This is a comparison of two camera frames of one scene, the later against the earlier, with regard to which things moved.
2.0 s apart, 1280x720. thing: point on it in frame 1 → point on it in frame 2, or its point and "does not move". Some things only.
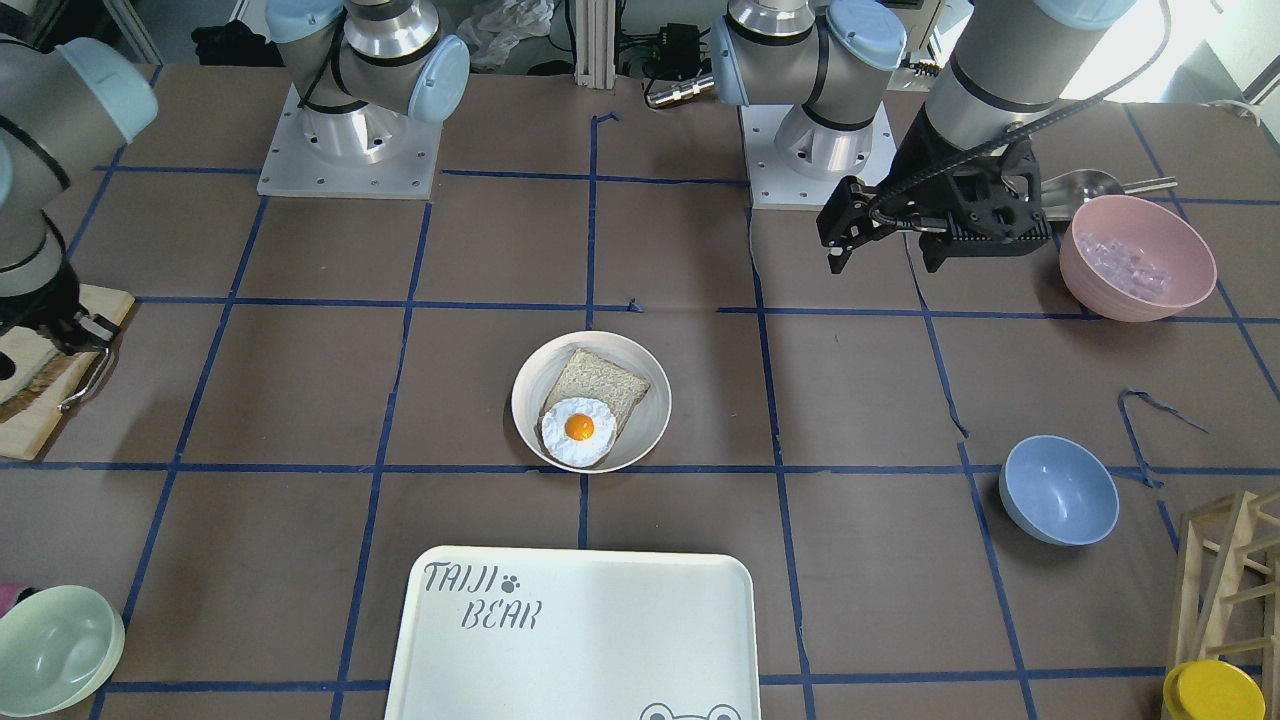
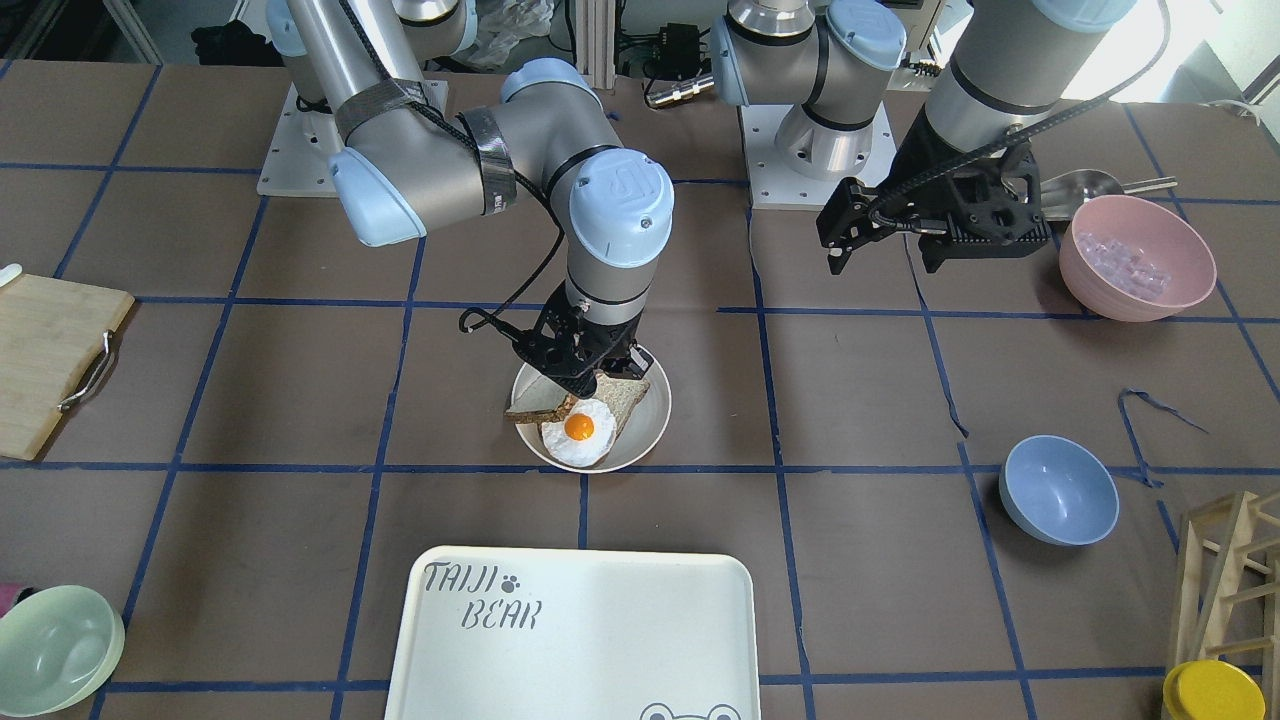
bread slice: [31, 353] → [544, 401]
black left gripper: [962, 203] does not move
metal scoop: [1064, 193] does not move
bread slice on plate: [589, 376] does not move
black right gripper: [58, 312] → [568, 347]
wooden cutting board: [28, 417] does not move
